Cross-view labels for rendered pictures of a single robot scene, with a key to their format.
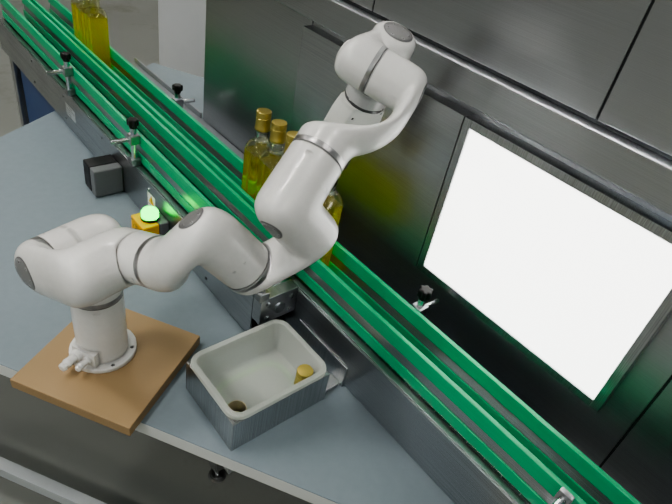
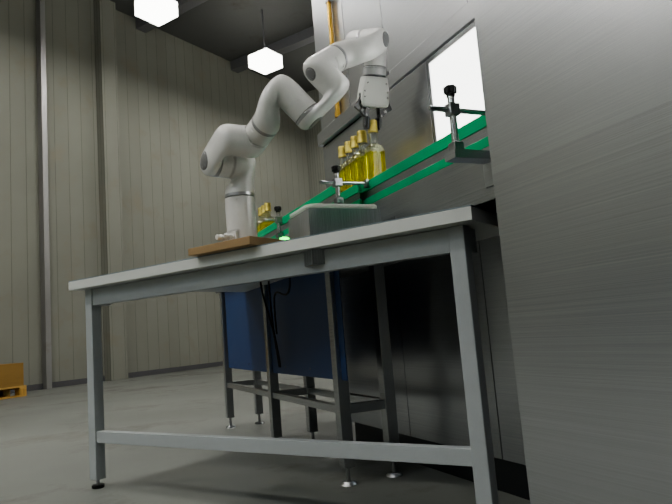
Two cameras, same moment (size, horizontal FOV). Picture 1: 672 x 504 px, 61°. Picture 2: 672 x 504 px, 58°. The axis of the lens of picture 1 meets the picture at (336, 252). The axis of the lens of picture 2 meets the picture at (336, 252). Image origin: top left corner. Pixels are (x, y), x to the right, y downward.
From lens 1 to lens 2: 159 cm
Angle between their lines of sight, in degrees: 49
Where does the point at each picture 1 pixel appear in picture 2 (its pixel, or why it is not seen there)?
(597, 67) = not seen: outside the picture
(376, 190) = (408, 148)
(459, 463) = (451, 175)
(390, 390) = (414, 190)
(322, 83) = not seen: hidden behind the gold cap
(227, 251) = (290, 86)
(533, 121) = (446, 30)
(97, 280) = (234, 128)
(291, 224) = (317, 63)
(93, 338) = (235, 218)
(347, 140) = (345, 44)
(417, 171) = (419, 111)
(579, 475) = not seen: hidden behind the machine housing
